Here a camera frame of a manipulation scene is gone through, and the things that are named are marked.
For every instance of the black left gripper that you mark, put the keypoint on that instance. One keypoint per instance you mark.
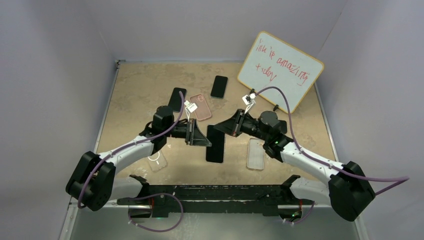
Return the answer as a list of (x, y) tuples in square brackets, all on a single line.
[(193, 136)]

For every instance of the aluminium table frame rail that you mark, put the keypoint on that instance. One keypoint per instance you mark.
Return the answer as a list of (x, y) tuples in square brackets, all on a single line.
[(72, 208)]

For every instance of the black phone with white reflection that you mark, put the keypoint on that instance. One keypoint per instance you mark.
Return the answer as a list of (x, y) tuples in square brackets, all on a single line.
[(215, 152)]

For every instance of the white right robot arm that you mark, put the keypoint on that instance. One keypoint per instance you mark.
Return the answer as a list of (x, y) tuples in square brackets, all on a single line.
[(340, 186)]

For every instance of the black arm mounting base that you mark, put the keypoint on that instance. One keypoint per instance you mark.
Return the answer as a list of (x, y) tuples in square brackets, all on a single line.
[(268, 200)]

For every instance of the pink phone case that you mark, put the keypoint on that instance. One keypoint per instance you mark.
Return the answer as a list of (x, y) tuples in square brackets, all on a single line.
[(203, 111)]

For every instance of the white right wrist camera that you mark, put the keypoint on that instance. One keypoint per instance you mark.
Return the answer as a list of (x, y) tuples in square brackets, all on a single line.
[(249, 101)]

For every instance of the frosted clear phone case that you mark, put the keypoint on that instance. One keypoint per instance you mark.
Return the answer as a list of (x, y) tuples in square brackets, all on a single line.
[(255, 155)]

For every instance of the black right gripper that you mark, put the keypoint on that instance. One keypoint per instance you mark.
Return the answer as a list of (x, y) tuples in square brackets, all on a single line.
[(233, 125)]

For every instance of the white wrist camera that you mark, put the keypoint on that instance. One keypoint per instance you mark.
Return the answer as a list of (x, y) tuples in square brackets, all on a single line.
[(189, 108), (249, 101)]

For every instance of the clear magsafe case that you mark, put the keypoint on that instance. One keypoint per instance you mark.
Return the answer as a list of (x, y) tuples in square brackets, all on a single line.
[(157, 161)]

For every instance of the yellow framed whiteboard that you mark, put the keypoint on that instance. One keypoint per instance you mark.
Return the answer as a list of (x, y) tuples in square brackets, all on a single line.
[(281, 73)]

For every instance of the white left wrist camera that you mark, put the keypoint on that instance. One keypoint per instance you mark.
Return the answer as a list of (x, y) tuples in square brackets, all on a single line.
[(189, 108)]

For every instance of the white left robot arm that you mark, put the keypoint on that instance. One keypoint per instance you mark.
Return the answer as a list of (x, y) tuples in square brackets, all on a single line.
[(93, 182)]

